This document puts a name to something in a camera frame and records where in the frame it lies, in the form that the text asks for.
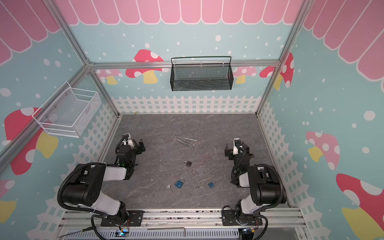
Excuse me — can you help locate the white wire mesh basket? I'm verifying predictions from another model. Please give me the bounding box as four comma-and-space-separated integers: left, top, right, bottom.
32, 82, 102, 138

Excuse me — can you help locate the shorter silver wrench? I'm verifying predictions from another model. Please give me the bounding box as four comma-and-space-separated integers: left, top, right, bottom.
173, 135, 190, 146

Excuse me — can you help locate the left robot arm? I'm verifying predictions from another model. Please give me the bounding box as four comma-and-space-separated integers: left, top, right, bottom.
57, 134, 146, 227

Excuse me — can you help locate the longer silver wrench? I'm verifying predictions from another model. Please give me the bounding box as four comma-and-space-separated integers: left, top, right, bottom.
173, 136, 193, 148

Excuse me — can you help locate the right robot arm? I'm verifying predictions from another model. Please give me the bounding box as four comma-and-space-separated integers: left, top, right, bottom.
222, 138, 287, 226

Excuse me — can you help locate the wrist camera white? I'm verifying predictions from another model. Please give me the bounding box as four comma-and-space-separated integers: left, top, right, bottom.
233, 138, 242, 155
122, 134, 134, 148

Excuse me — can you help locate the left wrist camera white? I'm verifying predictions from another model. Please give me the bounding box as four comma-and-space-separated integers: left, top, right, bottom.
122, 134, 134, 148

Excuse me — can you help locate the screwdriver black handle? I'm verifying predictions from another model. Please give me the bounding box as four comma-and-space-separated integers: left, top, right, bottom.
58, 226, 94, 238

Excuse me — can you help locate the black wire mesh basket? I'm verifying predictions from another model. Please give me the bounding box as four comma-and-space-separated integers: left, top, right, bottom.
170, 56, 234, 92

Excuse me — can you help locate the black padlock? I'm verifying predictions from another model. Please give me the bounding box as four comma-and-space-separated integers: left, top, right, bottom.
184, 161, 192, 168

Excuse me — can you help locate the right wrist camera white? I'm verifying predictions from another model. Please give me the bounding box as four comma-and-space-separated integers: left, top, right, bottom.
233, 138, 242, 155

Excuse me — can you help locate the large blue padlock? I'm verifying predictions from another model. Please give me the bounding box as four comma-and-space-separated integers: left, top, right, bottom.
175, 178, 185, 189

